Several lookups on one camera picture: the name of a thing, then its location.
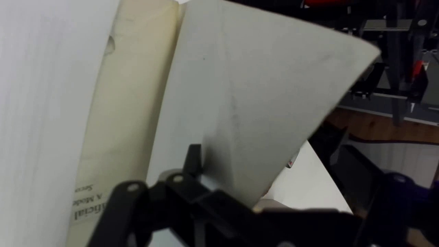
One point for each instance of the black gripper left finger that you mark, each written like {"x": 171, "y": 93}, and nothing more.
{"x": 138, "y": 210}

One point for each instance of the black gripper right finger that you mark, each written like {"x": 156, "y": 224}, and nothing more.
{"x": 385, "y": 220}

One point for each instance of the blue textbook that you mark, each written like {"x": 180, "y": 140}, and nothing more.
{"x": 252, "y": 91}

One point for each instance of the black red background equipment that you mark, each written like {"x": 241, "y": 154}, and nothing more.
{"x": 389, "y": 41}

